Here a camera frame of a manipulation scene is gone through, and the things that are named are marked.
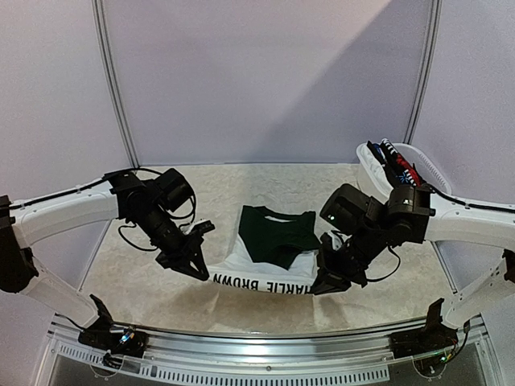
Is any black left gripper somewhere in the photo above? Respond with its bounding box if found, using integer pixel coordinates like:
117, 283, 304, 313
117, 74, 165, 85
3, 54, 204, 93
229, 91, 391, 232
133, 203, 209, 281

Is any white and green t-shirt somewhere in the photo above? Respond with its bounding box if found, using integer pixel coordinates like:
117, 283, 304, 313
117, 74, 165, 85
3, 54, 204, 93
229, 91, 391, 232
208, 205, 320, 295

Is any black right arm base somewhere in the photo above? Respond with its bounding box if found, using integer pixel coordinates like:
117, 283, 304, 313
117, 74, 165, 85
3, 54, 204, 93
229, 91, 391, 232
389, 296, 470, 363

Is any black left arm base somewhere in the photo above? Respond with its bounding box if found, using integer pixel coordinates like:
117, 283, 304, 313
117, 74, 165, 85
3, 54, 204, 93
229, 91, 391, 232
78, 295, 149, 358

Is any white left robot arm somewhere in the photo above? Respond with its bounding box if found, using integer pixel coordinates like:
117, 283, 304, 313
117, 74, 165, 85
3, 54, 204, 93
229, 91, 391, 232
1, 169, 214, 349

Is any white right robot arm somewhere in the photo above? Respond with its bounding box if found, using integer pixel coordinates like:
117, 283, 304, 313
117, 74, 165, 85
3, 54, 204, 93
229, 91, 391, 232
311, 183, 514, 351

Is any white plastic laundry basket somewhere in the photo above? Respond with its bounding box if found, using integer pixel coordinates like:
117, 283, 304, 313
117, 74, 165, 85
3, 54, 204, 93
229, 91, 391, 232
356, 138, 451, 202

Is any dark patterned clothes pile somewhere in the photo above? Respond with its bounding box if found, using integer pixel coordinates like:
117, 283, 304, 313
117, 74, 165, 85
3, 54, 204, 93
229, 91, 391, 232
366, 138, 426, 187

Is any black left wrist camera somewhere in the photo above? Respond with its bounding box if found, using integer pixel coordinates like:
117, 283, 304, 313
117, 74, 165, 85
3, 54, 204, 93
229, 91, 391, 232
155, 168, 215, 235

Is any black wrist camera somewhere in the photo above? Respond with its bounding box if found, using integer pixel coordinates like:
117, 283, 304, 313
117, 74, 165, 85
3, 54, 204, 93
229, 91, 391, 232
155, 168, 215, 235
319, 183, 371, 235

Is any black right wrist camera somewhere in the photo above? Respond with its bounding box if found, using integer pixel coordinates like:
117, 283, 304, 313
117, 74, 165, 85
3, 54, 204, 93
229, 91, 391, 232
319, 183, 371, 235

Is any aluminium front rail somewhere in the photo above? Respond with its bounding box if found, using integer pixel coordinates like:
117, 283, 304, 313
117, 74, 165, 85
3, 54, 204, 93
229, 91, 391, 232
35, 316, 503, 385

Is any left aluminium frame post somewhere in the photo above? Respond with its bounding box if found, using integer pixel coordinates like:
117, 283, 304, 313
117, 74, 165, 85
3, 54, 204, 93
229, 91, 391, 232
91, 0, 140, 167

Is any aluminium frame post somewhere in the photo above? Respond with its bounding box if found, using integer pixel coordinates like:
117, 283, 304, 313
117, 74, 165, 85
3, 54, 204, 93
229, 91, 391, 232
91, 0, 140, 167
402, 0, 443, 144

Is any right aluminium frame post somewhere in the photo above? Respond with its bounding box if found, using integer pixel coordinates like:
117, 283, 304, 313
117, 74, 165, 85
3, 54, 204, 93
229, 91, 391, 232
402, 0, 443, 144

